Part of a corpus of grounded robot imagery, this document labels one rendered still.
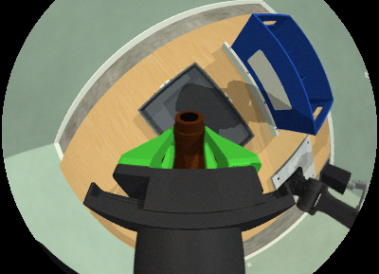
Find brown bottle with green label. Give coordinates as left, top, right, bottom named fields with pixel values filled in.
left=173, top=111, right=206, bottom=169

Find blue divided crate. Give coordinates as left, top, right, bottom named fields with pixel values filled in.
left=231, top=13, right=334, bottom=136

